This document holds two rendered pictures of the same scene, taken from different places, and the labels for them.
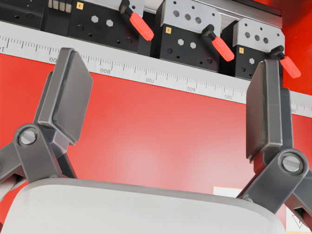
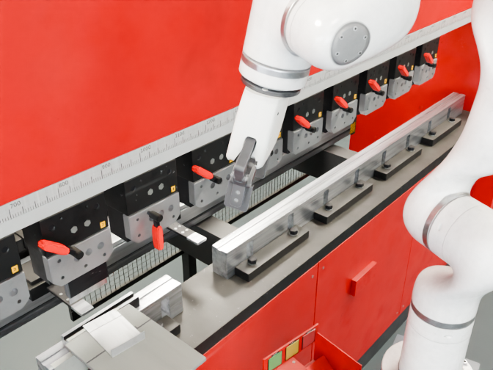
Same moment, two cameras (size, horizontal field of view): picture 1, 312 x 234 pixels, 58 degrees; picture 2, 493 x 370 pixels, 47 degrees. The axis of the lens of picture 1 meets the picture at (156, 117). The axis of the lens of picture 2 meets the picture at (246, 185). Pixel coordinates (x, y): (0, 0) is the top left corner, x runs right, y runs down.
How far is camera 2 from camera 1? 0.72 m
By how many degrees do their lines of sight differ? 65
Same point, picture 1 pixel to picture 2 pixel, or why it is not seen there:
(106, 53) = (67, 200)
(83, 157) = (56, 91)
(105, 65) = (64, 189)
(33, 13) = (131, 191)
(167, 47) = (9, 252)
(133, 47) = (45, 225)
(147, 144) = not seen: outside the picture
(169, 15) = (20, 283)
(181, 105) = not seen: outside the picture
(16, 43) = (135, 160)
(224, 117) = not seen: outside the picture
